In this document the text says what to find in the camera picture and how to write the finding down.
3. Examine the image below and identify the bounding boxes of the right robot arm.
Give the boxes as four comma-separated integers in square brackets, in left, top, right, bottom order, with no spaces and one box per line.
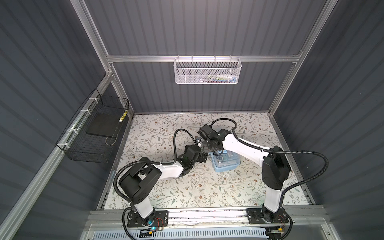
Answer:
[198,125,291,214]

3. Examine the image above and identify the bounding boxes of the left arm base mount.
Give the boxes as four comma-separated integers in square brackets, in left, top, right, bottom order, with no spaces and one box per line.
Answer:
[125,210,169,228]

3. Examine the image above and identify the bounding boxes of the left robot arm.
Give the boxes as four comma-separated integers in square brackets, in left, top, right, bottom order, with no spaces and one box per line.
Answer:
[113,145,208,224]

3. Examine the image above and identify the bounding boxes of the black wire basket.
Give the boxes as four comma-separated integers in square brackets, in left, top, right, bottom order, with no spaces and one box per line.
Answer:
[57,91,130,164]

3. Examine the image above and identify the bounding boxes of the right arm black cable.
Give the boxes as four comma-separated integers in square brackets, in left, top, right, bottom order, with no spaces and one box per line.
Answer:
[209,117,329,240]

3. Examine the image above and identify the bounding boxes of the yellow item in basket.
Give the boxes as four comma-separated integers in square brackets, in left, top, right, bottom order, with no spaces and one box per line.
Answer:
[119,111,128,123]

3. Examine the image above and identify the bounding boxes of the blue plastic tool box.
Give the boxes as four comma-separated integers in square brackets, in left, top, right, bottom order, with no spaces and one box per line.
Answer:
[210,150,241,173]

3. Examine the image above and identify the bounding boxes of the white vented panel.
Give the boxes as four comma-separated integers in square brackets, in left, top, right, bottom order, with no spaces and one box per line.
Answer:
[91,228,269,240]

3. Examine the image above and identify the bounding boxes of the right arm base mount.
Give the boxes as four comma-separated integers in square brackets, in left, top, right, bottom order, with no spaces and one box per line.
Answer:
[246,207,289,225]

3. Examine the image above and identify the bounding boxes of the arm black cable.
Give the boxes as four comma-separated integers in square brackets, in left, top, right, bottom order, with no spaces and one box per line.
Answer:
[113,128,197,240]
[209,117,329,240]

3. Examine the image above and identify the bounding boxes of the white wire mesh basket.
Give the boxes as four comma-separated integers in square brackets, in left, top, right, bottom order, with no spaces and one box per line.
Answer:
[173,58,242,85]

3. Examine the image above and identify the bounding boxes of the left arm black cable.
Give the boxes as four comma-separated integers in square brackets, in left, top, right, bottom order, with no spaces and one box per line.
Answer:
[113,128,197,240]

